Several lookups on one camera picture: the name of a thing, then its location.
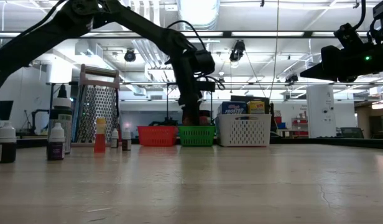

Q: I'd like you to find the green plastic basket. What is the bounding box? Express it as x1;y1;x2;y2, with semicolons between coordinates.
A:
178;124;216;147

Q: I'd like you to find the small purple dropper bottle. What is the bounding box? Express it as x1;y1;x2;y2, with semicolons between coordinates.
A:
47;122;67;162

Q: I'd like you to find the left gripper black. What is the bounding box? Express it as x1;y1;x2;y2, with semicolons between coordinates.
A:
178;74;201;110

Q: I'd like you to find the silver ceiling air duct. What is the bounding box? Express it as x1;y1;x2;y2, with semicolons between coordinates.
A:
177;0;221;30

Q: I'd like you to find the white plastic basket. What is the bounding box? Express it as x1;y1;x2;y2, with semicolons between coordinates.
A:
215;113;272;148

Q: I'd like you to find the black ceiling spotlight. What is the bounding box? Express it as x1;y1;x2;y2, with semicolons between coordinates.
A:
229;39;246;62
124;49;137;63
284;73;300;85

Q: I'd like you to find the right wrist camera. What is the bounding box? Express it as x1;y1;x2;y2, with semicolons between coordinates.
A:
333;22;364;47

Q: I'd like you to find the small white-capped dropper bottle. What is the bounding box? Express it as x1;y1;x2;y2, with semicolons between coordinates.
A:
110;128;120;149

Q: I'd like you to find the dark bottle with black nozzle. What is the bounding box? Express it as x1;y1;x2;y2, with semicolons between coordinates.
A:
47;84;73;156

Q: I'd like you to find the orange bottle with yellow cap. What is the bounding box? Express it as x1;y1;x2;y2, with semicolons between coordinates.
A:
93;118;107;154

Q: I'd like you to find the small dark red dropper bottle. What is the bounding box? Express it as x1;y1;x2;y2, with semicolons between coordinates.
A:
121;128;132;152

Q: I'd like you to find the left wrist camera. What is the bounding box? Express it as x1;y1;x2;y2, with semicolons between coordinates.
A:
196;80;217;93

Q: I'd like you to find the black ceiling light rail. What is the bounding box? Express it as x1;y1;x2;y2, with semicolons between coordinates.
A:
0;30;371;39

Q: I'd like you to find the red plastic basket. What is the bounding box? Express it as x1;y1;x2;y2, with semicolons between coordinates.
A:
137;125;179;147

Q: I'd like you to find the black aluminium table frame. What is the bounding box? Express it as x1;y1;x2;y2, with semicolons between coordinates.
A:
0;136;383;149

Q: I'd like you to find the black background monitor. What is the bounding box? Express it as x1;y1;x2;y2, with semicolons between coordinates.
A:
230;95;270;114

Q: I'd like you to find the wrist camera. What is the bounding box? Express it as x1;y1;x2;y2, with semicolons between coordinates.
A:
333;22;364;47
196;80;217;93

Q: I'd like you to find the thin hanging cable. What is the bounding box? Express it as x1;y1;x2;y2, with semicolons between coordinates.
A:
273;0;280;101
244;51;267;98

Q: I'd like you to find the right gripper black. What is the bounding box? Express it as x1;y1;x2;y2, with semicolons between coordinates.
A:
300;45;351;82

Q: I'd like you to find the metal box grater pink frame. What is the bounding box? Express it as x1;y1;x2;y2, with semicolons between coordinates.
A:
75;63;122;147

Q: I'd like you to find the dark side monitor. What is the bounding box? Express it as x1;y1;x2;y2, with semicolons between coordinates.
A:
0;100;14;138

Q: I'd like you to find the blue Frosted Flakes cereal box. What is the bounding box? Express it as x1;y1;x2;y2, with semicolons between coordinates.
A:
218;101;249;115

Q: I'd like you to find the white building pillar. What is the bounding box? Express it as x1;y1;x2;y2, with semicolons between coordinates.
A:
305;85;335;139

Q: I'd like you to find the small black dropper bottle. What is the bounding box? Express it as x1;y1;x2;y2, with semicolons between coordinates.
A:
0;121;18;164

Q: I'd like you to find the spice jar with black lid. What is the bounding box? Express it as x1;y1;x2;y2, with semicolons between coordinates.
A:
198;109;211;126

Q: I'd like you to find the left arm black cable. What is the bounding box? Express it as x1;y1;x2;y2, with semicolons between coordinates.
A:
165;20;226;91

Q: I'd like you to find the shelf with red bins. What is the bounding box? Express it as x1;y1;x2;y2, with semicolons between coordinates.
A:
291;116;310;138

